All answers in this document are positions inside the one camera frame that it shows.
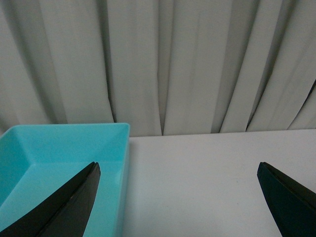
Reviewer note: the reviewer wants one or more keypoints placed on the turquoise plastic bin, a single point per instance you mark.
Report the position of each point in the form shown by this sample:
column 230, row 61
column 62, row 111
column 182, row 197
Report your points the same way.
column 36, row 160

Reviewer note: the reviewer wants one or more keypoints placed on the grey pleated curtain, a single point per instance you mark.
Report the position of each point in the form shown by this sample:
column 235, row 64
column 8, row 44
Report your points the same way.
column 165, row 67

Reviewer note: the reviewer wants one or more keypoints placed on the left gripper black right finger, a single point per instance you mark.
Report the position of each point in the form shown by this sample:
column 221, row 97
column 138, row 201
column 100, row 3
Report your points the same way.
column 292, row 205

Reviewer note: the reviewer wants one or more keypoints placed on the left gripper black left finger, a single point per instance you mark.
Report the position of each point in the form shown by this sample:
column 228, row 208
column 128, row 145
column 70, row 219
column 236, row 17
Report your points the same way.
column 65, row 213

